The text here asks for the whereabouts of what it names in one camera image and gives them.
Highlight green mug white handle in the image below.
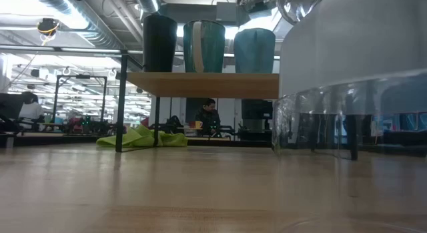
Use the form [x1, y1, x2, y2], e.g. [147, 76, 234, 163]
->
[182, 19, 227, 74]

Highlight light blue mug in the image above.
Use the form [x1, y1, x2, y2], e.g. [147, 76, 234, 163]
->
[233, 27, 277, 74]

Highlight black tumbler cup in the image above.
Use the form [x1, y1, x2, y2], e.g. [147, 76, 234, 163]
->
[142, 13, 179, 73]

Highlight wooden shelf black metal legs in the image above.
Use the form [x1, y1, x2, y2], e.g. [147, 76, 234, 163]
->
[115, 49, 280, 153]

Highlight person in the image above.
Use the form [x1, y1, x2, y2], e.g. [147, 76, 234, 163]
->
[194, 97, 222, 136]
[18, 91, 45, 124]

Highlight green cloth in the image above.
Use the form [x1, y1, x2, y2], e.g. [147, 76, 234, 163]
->
[96, 124, 189, 148]

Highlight black hanging ceiling device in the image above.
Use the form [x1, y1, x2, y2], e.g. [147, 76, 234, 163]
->
[35, 17, 61, 37]

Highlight black background monitor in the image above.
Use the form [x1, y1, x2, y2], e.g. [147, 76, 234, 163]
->
[0, 92, 27, 134]

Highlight silver ceiling air duct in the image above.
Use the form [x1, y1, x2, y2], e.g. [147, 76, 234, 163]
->
[135, 0, 161, 13]
[28, 0, 126, 49]

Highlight black background rack frame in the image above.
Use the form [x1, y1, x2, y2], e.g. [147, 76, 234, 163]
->
[53, 74, 108, 127]

